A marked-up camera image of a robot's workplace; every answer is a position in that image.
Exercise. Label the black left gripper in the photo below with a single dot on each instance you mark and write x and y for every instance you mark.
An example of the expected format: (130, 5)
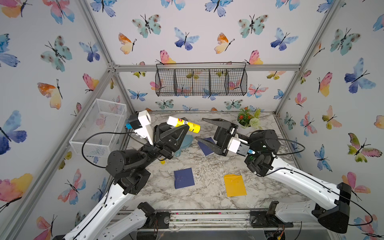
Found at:
(162, 148)

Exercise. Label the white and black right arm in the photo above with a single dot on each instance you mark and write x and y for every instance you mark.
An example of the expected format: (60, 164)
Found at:
(328, 204)

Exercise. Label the yellow envelope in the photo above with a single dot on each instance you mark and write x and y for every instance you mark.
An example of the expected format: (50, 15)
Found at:
(235, 186)

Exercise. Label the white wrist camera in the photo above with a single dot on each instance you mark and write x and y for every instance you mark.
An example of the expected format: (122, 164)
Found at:
(240, 146)
(140, 123)

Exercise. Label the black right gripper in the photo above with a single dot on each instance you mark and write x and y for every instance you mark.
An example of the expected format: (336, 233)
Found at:
(230, 131)

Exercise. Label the black wire wall basket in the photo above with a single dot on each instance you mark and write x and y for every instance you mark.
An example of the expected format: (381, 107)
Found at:
(201, 79)

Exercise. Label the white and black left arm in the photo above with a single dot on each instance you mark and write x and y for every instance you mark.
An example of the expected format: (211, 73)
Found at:
(129, 173)

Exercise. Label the artificial flowers in white pot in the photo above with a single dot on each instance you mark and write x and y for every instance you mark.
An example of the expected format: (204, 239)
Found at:
(249, 117)

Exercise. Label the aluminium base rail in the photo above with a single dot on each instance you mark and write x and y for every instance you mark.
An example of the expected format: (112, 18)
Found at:
(223, 220)

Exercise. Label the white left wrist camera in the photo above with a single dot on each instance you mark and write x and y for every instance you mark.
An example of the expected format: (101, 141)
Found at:
(140, 123)

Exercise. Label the white mesh wall basket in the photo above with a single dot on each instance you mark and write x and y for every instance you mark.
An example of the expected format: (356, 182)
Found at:
(97, 132)

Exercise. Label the yellow glue stick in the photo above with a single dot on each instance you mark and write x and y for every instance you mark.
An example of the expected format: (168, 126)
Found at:
(176, 122)

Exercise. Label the teal plastic scoop dish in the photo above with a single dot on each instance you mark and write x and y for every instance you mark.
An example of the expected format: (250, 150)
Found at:
(185, 144)

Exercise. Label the dark blue envelope near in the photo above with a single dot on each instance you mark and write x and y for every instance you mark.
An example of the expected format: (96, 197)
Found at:
(184, 178)

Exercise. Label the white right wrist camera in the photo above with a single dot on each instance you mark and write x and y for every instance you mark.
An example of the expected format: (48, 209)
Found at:
(240, 146)

